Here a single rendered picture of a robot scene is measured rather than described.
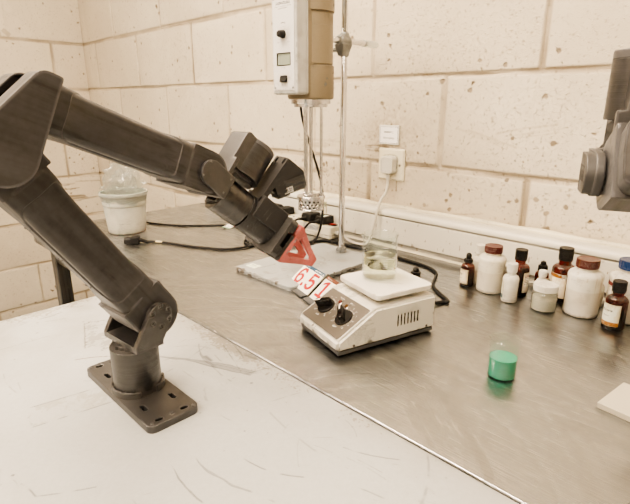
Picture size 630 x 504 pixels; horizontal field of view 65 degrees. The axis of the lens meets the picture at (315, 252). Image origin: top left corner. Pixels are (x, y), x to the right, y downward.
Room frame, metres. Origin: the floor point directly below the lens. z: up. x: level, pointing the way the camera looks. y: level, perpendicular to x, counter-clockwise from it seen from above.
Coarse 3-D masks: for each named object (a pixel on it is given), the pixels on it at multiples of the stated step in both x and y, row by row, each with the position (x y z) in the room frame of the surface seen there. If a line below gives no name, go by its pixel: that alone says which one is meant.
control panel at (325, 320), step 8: (328, 296) 0.81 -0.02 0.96; (336, 296) 0.80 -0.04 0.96; (344, 296) 0.79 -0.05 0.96; (336, 304) 0.78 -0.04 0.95; (344, 304) 0.77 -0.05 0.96; (352, 304) 0.76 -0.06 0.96; (360, 304) 0.75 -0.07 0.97; (304, 312) 0.80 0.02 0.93; (312, 312) 0.79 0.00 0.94; (328, 312) 0.77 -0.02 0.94; (336, 312) 0.76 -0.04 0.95; (352, 312) 0.74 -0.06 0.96; (360, 312) 0.73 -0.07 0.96; (368, 312) 0.72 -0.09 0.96; (312, 320) 0.77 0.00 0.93; (320, 320) 0.76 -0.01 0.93; (328, 320) 0.75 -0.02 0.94; (352, 320) 0.72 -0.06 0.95; (328, 328) 0.73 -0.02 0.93; (336, 328) 0.72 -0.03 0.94; (344, 328) 0.71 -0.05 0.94; (336, 336) 0.70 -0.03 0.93
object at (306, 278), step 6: (300, 270) 1.03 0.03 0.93; (306, 270) 1.02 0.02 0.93; (312, 270) 1.01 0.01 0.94; (294, 276) 1.03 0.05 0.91; (300, 276) 1.01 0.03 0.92; (306, 276) 1.00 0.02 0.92; (312, 276) 0.99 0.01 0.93; (318, 276) 0.98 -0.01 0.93; (300, 282) 1.00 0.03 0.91; (306, 282) 0.98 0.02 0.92; (312, 282) 0.97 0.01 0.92; (306, 288) 0.97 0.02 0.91
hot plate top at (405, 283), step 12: (348, 276) 0.83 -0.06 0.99; (360, 276) 0.83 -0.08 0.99; (396, 276) 0.83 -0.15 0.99; (408, 276) 0.83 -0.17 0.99; (360, 288) 0.77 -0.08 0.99; (372, 288) 0.77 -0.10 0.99; (384, 288) 0.77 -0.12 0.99; (396, 288) 0.77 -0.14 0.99; (408, 288) 0.77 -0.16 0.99; (420, 288) 0.77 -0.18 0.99
